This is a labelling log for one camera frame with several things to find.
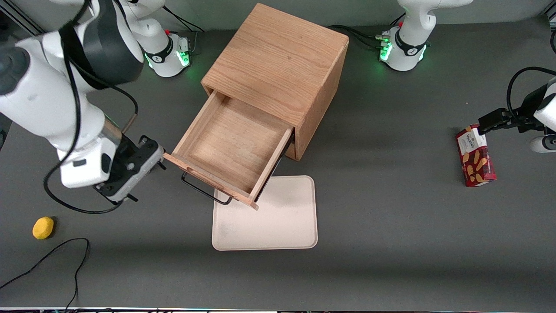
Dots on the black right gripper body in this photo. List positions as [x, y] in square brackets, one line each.
[127, 150]

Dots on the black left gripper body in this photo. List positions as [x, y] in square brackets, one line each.
[529, 105]

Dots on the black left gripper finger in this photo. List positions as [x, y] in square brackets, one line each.
[483, 131]
[493, 119]

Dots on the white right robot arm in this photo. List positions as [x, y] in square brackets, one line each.
[39, 104]

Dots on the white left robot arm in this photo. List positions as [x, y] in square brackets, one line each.
[408, 52]

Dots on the oak wooden drawer cabinet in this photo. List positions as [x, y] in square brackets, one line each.
[282, 56]

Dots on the red shortbread biscuit box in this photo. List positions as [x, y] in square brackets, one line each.
[475, 158]

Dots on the yellow lemon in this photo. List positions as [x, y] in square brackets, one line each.
[43, 228]

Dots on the cream plastic tray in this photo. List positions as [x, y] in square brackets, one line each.
[278, 221]

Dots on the aluminium frame rail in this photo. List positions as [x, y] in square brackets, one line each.
[17, 24]

